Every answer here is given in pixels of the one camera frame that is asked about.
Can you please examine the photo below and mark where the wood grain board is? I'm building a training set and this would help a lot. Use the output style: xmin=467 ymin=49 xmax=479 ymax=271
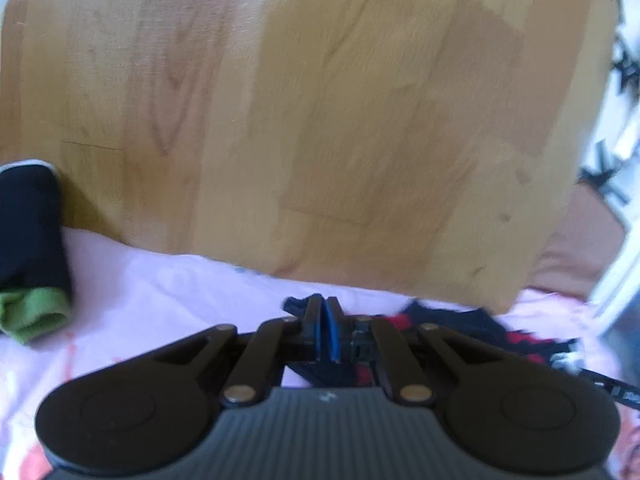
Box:
xmin=0 ymin=0 xmax=618 ymax=313

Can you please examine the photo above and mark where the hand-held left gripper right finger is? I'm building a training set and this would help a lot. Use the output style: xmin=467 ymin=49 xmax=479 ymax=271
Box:
xmin=324 ymin=296 xmax=507 ymax=405

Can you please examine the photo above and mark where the black garment with red stripes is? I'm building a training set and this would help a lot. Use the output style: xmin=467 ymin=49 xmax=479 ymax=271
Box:
xmin=283 ymin=296 xmax=587 ymax=389

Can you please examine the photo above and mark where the navy cloth with green cuff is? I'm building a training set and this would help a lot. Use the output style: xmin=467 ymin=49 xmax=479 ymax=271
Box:
xmin=0 ymin=160 xmax=72 ymax=345

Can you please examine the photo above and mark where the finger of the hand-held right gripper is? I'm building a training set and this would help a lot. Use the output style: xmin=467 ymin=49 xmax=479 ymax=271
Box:
xmin=552 ymin=342 xmax=640 ymax=411

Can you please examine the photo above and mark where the pink printed bedsheet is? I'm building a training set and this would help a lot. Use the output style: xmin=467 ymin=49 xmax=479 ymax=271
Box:
xmin=0 ymin=225 xmax=640 ymax=480

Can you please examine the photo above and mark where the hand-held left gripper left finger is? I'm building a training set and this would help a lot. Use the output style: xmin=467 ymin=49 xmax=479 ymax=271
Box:
xmin=150 ymin=294 xmax=329 ymax=407

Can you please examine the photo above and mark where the brown cushion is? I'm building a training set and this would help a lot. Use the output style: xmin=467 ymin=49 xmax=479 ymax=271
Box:
xmin=527 ymin=182 xmax=628 ymax=303

